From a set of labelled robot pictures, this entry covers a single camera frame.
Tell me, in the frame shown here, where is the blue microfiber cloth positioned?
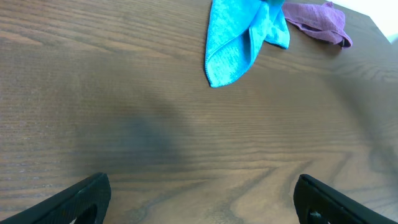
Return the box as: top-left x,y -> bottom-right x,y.
204,0 -> 290,88

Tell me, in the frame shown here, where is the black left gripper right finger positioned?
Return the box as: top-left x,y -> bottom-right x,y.
294,174 -> 397,224

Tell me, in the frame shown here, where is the purple microfiber cloth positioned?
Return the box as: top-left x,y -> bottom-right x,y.
282,2 -> 353,49

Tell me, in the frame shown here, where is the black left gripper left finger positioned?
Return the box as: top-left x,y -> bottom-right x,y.
1,172 -> 111,224

